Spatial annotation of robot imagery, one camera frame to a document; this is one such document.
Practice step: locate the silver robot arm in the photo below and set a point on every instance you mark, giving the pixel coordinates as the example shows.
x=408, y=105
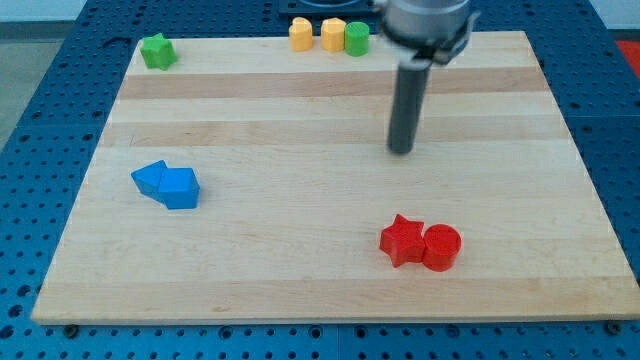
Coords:
x=427, y=31

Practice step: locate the wooden board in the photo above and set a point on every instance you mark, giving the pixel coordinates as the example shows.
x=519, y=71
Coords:
x=297, y=184

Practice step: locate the blue triangle block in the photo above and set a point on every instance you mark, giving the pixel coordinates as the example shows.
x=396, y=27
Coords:
x=147, y=179

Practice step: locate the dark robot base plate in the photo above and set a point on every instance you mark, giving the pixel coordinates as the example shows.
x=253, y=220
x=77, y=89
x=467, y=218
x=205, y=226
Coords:
x=325, y=7

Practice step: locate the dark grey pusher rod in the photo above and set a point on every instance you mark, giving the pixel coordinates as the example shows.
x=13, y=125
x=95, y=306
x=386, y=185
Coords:
x=410, y=85

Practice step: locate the yellow heart block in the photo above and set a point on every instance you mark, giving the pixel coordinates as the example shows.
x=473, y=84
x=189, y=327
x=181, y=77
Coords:
x=301, y=34

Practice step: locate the blue pentagon block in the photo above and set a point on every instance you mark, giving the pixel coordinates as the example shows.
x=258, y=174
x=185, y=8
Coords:
x=179, y=188

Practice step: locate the green star block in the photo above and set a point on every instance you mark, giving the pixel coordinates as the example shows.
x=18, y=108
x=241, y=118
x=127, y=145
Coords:
x=158, y=52

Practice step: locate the green cylinder block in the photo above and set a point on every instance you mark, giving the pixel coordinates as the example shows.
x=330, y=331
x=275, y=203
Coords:
x=356, y=39

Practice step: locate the red cylinder block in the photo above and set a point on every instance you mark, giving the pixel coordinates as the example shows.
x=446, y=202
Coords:
x=442, y=245

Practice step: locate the red star block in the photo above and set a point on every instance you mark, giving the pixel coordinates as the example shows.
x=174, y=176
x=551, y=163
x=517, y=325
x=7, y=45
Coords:
x=403, y=241

